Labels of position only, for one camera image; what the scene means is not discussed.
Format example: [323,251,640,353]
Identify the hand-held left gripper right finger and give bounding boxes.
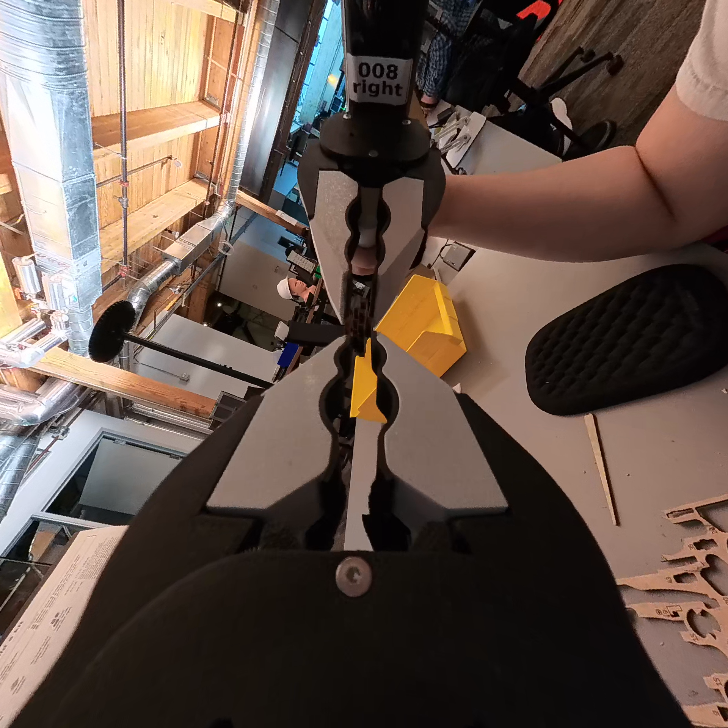
[364,334,508,515]

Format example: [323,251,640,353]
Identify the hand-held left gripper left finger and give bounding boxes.
[206,336,349,513]

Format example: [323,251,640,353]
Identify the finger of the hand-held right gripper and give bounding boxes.
[309,169,365,328]
[367,175,427,329]

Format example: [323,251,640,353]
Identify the dark wooden gear stack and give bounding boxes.
[348,304,374,356]

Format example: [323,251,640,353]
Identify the person's right forearm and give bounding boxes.
[429,85,728,264]

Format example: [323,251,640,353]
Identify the laser-cut wooden parts sheet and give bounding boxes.
[617,494,728,728]

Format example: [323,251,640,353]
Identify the small grey device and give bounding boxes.
[441,241,476,273]

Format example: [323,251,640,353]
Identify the yellow plastic bin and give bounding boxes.
[350,275,467,424]

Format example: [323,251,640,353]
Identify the wooden ceiling beam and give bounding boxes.
[23,347,217,419]

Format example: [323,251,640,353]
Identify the thin wooden stick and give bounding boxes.
[584,413,620,527]

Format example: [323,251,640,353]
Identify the black textured wrist pad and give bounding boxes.
[524,263,728,417]

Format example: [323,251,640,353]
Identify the silver insulated pipes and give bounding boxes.
[0,256,86,427]

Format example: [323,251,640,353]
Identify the printed instruction sheet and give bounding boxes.
[0,526,129,726]

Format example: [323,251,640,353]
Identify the person's white shirt sleeve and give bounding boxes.
[676,0,728,123]

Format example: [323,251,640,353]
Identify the grey metal bracket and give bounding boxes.
[212,391,246,423]

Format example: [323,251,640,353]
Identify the silver spiral air duct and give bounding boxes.
[126,0,281,336]

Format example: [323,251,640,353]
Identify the large rectangular silver duct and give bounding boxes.
[0,0,103,356]

